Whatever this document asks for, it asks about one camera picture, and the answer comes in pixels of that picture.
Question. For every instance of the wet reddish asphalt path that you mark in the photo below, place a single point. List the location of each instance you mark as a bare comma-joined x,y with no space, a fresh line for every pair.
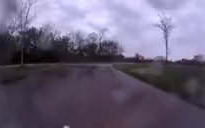
90,100

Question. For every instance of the dark wood of trees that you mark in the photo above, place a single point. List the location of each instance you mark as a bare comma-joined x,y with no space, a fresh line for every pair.
56,48

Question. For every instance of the thin bare tree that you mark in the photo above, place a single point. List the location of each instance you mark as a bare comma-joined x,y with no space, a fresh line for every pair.
165,33

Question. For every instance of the robot's own part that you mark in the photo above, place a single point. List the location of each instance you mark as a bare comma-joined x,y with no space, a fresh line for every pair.
66,126

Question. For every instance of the bare tree with pale trunk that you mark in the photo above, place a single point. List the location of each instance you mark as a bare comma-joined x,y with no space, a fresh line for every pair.
22,33

